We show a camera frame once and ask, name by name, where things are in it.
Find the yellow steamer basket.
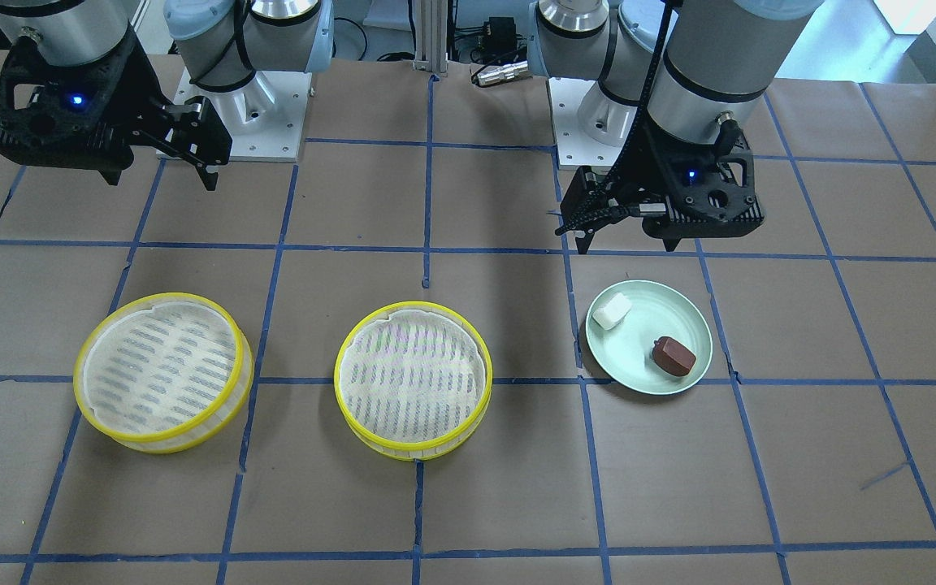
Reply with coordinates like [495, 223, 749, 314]
[73, 292, 255, 454]
[333, 301, 493, 462]

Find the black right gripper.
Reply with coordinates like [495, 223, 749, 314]
[0, 32, 232, 190]

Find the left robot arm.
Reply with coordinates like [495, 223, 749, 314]
[526, 1, 820, 254]

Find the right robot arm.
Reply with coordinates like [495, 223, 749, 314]
[0, 1, 334, 190]

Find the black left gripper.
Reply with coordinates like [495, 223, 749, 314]
[556, 112, 765, 254]

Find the green plate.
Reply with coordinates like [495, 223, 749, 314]
[584, 280, 713, 396]

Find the white bun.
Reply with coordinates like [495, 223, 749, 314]
[591, 292, 634, 331]

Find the aluminium frame post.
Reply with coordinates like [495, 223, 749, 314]
[409, 0, 452, 78]

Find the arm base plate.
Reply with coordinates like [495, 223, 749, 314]
[174, 71, 313, 163]
[548, 77, 638, 171]

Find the brown bun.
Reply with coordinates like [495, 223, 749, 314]
[651, 336, 697, 378]

